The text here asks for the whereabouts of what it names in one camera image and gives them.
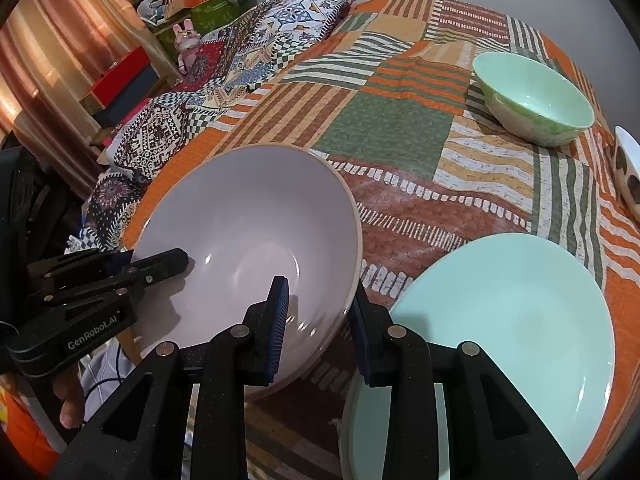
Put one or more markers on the dark blue box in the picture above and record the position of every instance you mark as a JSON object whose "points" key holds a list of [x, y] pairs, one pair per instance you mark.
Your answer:
{"points": [[135, 95]]}

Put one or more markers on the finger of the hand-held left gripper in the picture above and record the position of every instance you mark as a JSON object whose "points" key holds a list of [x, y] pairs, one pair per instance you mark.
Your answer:
{"points": [[160, 265], [75, 262]]}

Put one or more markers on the person's left hand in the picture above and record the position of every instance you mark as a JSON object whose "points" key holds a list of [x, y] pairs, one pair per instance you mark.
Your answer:
{"points": [[70, 400]]}

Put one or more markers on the orange cardboard box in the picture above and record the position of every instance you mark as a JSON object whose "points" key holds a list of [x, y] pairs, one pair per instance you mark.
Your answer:
{"points": [[187, 2]]}

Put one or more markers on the orange striped patchwork blanket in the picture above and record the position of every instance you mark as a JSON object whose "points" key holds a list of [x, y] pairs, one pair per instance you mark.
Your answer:
{"points": [[400, 125]]}

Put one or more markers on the red box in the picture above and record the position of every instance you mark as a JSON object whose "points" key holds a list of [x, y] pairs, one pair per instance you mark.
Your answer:
{"points": [[122, 72]]}

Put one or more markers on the orange curtain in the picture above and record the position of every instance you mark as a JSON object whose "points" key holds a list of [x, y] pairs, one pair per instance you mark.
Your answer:
{"points": [[50, 60]]}

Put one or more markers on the green bowl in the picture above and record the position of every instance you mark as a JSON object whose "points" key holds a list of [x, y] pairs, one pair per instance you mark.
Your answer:
{"points": [[530, 90]]}

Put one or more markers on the pink bowl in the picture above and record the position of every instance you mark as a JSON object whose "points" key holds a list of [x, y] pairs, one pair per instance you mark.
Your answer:
{"points": [[240, 220]]}

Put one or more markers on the green storage box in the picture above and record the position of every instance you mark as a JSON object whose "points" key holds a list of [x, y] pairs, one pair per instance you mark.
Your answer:
{"points": [[210, 12]]}

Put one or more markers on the blue white patterned quilt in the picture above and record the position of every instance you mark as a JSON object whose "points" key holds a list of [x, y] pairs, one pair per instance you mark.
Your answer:
{"points": [[240, 60]]}

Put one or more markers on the pink rabbit figure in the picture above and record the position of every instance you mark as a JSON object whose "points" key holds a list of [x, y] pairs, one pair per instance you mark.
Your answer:
{"points": [[186, 40]]}

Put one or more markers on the white patterned bowl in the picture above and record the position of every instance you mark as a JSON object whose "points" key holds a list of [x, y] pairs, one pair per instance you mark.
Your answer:
{"points": [[627, 160]]}

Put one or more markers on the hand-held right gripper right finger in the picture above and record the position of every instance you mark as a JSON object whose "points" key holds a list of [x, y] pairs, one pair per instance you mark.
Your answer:
{"points": [[361, 340]]}

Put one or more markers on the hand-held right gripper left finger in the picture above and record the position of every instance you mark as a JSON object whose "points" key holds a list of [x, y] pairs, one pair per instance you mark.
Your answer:
{"points": [[277, 320]]}

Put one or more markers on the green plate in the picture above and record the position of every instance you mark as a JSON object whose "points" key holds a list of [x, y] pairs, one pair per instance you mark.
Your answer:
{"points": [[500, 310]]}

